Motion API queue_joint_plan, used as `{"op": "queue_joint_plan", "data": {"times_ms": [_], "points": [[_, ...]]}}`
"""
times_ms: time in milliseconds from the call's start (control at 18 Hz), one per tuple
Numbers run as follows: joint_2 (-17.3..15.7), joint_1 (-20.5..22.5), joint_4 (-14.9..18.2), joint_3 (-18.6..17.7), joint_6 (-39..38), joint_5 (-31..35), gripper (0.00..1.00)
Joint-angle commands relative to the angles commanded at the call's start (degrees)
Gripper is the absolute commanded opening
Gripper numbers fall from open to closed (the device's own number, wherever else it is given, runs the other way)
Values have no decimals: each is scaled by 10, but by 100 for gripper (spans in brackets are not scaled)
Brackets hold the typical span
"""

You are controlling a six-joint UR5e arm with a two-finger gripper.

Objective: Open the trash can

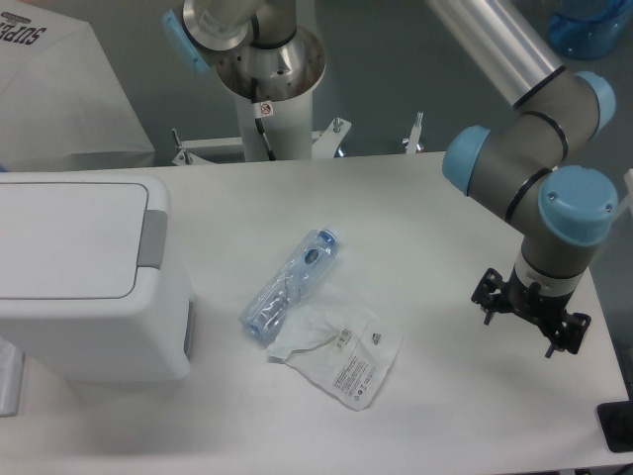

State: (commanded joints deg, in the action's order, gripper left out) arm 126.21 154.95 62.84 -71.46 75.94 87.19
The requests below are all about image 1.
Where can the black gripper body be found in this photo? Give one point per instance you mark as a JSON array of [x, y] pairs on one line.
[[531, 305]]

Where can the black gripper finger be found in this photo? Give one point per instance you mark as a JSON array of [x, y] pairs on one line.
[[566, 332], [491, 295]]

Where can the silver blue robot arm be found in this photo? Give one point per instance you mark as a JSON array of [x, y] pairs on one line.
[[522, 175]]

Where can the white trash can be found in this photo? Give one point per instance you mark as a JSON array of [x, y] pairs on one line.
[[142, 337]]

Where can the white trash can lid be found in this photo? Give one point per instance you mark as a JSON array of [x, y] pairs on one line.
[[77, 240]]

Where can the black device at edge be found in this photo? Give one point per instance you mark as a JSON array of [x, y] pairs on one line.
[[616, 423]]

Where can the crumpled clear plastic bag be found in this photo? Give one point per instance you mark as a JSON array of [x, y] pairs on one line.
[[347, 351]]

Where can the clear plastic water bottle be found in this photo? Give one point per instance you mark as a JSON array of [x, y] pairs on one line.
[[293, 282]]

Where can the blue water jug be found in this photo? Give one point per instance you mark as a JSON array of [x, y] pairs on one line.
[[587, 30]]

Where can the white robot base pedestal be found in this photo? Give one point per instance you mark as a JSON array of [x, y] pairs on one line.
[[273, 95]]

